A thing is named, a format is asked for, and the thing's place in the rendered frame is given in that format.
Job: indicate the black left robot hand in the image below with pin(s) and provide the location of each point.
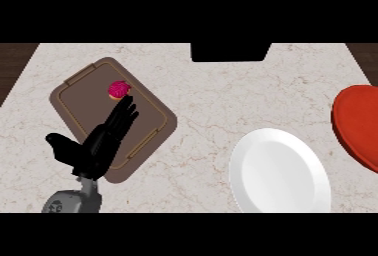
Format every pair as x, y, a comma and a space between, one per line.
101, 143

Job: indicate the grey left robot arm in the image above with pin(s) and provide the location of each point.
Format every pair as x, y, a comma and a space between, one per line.
75, 200

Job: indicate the white oval plate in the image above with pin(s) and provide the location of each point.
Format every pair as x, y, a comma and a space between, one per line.
278, 173

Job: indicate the red bowl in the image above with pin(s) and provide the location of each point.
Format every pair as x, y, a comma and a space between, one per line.
360, 123

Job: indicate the brown rectangular tray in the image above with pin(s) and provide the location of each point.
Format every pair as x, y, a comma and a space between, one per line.
94, 100

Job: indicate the black appliance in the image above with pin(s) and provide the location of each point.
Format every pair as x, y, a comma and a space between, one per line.
231, 52

